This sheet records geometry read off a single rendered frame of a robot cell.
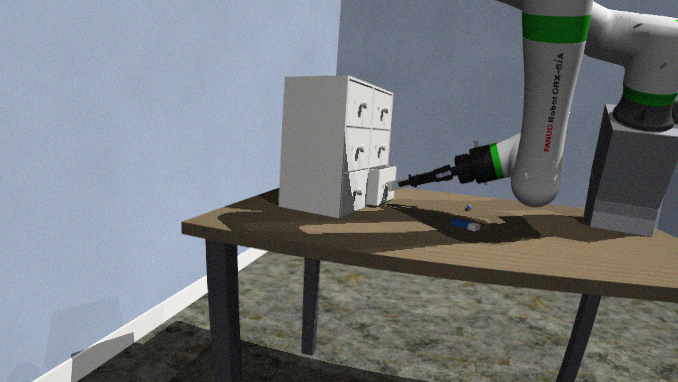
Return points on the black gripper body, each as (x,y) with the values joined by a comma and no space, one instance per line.
(462,169)

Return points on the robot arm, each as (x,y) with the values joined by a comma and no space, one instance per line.
(554,37)

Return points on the white chest of drawers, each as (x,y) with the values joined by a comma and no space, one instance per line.
(313,143)

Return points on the blue and white eraser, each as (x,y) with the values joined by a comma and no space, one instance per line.
(465,224)

